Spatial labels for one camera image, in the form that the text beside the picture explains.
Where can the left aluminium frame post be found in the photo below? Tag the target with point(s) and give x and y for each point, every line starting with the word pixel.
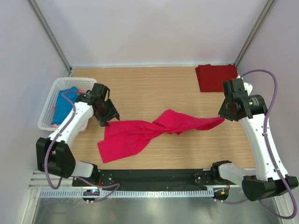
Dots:
pixel 37 11

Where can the folded dark red t shirt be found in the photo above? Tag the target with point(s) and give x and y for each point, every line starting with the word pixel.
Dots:
pixel 211 77

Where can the white slotted cable duct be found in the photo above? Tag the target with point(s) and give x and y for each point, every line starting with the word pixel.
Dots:
pixel 92 193

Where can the aluminium front rail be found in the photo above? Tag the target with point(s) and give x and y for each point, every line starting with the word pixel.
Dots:
pixel 39 180

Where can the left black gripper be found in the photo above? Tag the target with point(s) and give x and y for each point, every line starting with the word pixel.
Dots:
pixel 112 114

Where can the aluminium frame post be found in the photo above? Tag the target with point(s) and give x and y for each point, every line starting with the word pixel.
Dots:
pixel 255 29
pixel 37 11

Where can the right aluminium frame post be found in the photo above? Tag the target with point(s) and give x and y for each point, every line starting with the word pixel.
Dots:
pixel 255 29

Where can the magenta pink t shirt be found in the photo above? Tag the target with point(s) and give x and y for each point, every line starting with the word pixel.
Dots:
pixel 127 138

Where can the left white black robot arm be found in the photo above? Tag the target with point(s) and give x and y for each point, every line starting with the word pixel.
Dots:
pixel 54 156

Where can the blue t shirt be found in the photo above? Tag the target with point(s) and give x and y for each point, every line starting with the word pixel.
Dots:
pixel 63 105

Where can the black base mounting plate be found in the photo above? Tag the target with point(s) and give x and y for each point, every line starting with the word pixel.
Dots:
pixel 157 179

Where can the white perforated plastic basket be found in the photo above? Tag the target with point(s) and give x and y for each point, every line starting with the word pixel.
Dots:
pixel 46 117

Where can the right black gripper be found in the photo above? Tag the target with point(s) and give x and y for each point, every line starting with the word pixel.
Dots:
pixel 223 113

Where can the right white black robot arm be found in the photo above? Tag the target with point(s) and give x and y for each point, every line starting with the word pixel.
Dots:
pixel 270 177

